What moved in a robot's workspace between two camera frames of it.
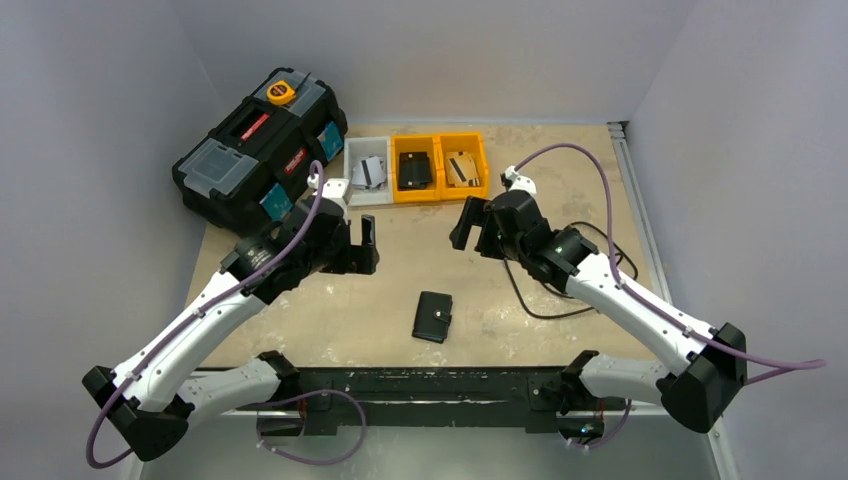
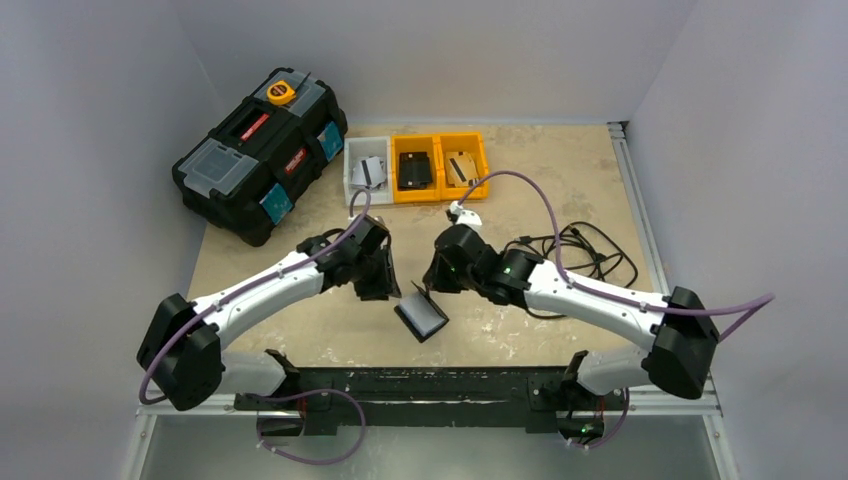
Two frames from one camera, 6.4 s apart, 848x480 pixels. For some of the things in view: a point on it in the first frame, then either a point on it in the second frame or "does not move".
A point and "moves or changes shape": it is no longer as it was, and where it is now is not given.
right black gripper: [485, 225] -> [433, 277]
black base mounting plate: [539, 399] does not move
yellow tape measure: [281, 92] does not move
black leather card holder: [432, 316] moves or changes shape
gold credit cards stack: [460, 170] does not move
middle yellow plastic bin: [417, 143] does not move
